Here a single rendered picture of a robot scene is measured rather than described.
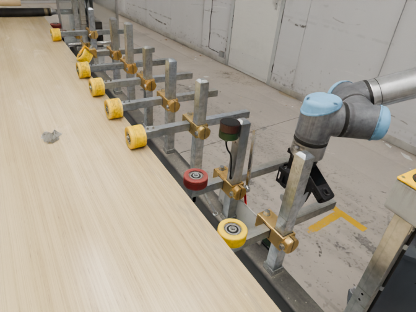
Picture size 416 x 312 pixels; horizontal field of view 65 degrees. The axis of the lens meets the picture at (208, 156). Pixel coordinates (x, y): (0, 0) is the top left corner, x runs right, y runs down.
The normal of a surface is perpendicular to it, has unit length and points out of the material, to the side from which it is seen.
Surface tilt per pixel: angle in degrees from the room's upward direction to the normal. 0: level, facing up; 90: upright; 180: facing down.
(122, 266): 0
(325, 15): 90
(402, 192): 90
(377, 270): 90
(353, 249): 0
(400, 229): 90
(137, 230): 0
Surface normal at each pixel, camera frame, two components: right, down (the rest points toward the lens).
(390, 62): -0.81, 0.26
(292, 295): 0.08, -0.84
